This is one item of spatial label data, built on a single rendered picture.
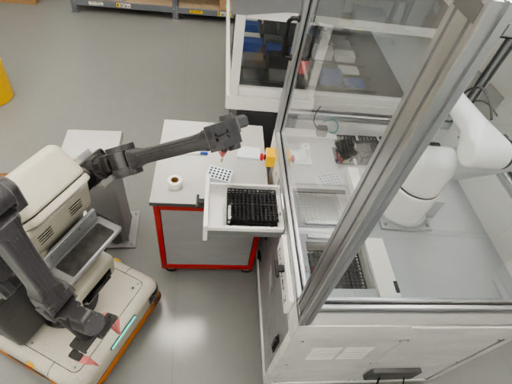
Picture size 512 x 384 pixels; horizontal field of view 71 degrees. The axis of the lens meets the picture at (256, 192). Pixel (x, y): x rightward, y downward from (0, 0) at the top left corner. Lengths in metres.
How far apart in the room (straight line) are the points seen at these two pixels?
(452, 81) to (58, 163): 0.96
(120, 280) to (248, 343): 0.81
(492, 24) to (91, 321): 0.98
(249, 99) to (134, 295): 1.26
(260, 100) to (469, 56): 1.71
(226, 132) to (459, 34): 0.68
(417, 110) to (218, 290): 1.91
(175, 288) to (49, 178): 1.41
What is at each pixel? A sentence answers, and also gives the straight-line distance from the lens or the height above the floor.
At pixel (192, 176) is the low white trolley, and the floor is 0.76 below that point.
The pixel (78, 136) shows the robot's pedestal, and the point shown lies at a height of 0.76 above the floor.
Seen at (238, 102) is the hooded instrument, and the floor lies 0.86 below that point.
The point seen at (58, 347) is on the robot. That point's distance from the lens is 2.04.
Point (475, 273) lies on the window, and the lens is 1.20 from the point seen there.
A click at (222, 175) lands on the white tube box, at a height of 0.80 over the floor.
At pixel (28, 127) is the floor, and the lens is 3.55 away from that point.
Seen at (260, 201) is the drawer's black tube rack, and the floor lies 0.90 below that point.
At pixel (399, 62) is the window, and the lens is 0.74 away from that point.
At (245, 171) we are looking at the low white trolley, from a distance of 1.90.
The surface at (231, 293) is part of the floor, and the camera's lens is 2.34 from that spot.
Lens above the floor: 2.13
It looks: 49 degrees down
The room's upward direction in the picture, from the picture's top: 11 degrees clockwise
